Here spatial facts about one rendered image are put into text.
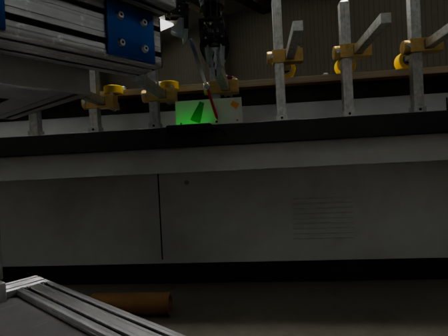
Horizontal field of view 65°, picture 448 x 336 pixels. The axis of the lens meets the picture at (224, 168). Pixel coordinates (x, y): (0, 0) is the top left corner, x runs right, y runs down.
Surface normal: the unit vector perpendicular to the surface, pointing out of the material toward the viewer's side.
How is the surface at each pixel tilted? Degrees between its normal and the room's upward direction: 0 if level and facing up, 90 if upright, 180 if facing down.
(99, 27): 90
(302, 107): 90
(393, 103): 90
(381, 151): 90
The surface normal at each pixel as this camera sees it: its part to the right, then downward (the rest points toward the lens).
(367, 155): -0.10, 0.02
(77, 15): 0.76, -0.03
